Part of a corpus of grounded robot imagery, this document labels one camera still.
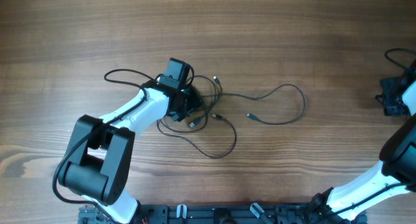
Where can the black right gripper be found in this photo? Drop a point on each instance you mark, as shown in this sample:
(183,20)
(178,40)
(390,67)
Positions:
(390,99)

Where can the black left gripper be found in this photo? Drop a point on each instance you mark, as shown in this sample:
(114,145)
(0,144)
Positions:
(194,100)

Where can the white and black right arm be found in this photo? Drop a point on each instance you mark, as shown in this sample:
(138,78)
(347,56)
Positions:
(394,173)

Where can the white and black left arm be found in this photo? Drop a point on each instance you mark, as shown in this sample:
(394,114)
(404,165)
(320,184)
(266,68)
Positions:
(97,160)

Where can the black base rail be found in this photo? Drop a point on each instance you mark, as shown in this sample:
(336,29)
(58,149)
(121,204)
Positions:
(227,214)

